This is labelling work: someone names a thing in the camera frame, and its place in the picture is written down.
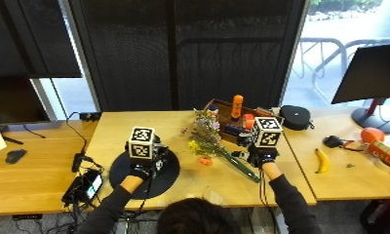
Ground black pen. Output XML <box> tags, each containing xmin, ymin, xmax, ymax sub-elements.
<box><xmin>0</xmin><ymin>136</ymin><xmax>27</xmax><ymax>146</ymax></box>

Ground grey metal bike rack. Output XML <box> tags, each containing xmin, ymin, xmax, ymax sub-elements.
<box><xmin>296</xmin><ymin>36</ymin><xmax>390</xmax><ymax>96</ymax></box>

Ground black round mat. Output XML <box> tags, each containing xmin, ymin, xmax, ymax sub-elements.
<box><xmin>108</xmin><ymin>149</ymin><xmax>183</xmax><ymax>200</ymax></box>

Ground person's left hand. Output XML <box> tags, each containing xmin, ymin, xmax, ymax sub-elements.
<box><xmin>125</xmin><ymin>135</ymin><xmax>171</xmax><ymax>180</ymax></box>

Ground small orange flower head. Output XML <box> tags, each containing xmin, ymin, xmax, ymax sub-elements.
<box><xmin>197</xmin><ymin>156</ymin><xmax>215</xmax><ymax>167</ymax></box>

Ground small black strapped device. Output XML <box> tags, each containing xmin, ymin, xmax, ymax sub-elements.
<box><xmin>322</xmin><ymin>135</ymin><xmax>363</xmax><ymax>153</ymax></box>

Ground black window blind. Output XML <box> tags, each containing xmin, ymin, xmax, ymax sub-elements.
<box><xmin>0</xmin><ymin>0</ymin><xmax>84</xmax><ymax>79</ymax></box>

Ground black zip case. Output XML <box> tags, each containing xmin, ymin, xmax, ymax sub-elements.
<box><xmin>278</xmin><ymin>104</ymin><xmax>316</xmax><ymax>132</ymax></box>

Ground small orange-red cup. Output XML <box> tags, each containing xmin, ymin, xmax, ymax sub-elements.
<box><xmin>242</xmin><ymin>113</ymin><xmax>256</xmax><ymax>130</ymax></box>

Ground blue and yellow bottle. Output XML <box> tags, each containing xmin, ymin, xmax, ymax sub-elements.
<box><xmin>207</xmin><ymin>103</ymin><xmax>221</xmax><ymax>119</ymax></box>

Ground white marker cube right glove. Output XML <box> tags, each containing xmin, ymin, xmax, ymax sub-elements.
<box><xmin>250</xmin><ymin>116</ymin><xmax>285</xmax><ymax>148</ymax></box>

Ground wide black monitor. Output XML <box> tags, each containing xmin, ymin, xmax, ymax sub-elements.
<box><xmin>0</xmin><ymin>75</ymin><xmax>52</xmax><ymax>127</ymax></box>

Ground orange ball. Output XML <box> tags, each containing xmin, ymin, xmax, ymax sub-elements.
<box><xmin>361</xmin><ymin>127</ymin><xmax>386</xmax><ymax>144</ymax></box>

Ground white marker cube glove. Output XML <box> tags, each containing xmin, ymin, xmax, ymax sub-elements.
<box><xmin>128</xmin><ymin>126</ymin><xmax>157</xmax><ymax>161</ymax></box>
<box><xmin>250</xmin><ymin>116</ymin><xmax>285</xmax><ymax>148</ymax></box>

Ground dark blue packet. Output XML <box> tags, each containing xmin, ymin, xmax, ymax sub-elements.
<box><xmin>224</xmin><ymin>124</ymin><xmax>250</xmax><ymax>137</ymax></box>

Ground white marker cube left glove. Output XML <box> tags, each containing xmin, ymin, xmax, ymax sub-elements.
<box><xmin>128</xmin><ymin>126</ymin><xmax>157</xmax><ymax>161</ymax></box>

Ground black power adapter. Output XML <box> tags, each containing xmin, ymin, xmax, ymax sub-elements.
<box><xmin>71</xmin><ymin>152</ymin><xmax>87</xmax><ymax>174</ymax></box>

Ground black phone with lit screen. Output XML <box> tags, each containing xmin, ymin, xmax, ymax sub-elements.
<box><xmin>60</xmin><ymin>168</ymin><xmax>106</xmax><ymax>207</ymax></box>

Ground black monitor on red stand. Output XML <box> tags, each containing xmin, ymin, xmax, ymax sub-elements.
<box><xmin>330</xmin><ymin>43</ymin><xmax>390</xmax><ymax>105</ymax></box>

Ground tall orange bottle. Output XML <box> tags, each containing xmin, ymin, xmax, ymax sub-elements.
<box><xmin>230</xmin><ymin>94</ymin><xmax>246</xmax><ymax>122</ymax></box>

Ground large black mesh screen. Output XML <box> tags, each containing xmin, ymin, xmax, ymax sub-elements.
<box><xmin>68</xmin><ymin>0</ymin><xmax>310</xmax><ymax>112</ymax></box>

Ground person's right hand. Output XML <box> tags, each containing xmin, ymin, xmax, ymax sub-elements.
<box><xmin>232</xmin><ymin>145</ymin><xmax>281</xmax><ymax>169</ymax></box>

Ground yellow banana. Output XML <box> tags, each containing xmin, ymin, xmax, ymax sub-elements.
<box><xmin>313</xmin><ymin>147</ymin><xmax>331</xmax><ymax>175</ymax></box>

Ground mixed flower bouquet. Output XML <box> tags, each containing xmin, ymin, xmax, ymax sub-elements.
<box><xmin>180</xmin><ymin>108</ymin><xmax>262</xmax><ymax>183</ymax></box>

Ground round dark monitor base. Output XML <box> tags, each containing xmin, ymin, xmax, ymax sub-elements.
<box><xmin>351</xmin><ymin>97</ymin><xmax>390</xmax><ymax>135</ymax></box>

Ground black socket box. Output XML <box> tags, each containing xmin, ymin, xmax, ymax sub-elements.
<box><xmin>79</xmin><ymin>111</ymin><xmax>103</xmax><ymax>123</ymax></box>

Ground black cable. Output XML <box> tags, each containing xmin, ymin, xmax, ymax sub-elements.
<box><xmin>64</xmin><ymin>111</ymin><xmax>88</xmax><ymax>155</ymax></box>

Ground red cylindrical can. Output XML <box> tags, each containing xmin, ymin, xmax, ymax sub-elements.
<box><xmin>366</xmin><ymin>139</ymin><xmax>390</xmax><ymax>173</ymax></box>

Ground brown wooden tray box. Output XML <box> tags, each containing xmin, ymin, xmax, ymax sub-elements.
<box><xmin>204</xmin><ymin>97</ymin><xmax>286</xmax><ymax>144</ymax></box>

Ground black computer mouse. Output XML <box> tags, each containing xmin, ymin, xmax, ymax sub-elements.
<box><xmin>5</xmin><ymin>148</ymin><xmax>28</xmax><ymax>165</ymax></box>

